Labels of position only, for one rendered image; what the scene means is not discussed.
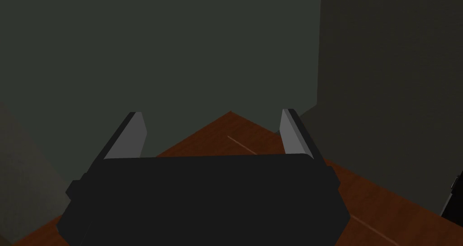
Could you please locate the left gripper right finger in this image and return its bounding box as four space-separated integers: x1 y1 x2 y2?
279 108 326 164

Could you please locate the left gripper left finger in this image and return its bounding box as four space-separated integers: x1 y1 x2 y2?
94 112 148 164

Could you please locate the brown wooden table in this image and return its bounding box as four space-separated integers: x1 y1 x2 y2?
10 110 463 246

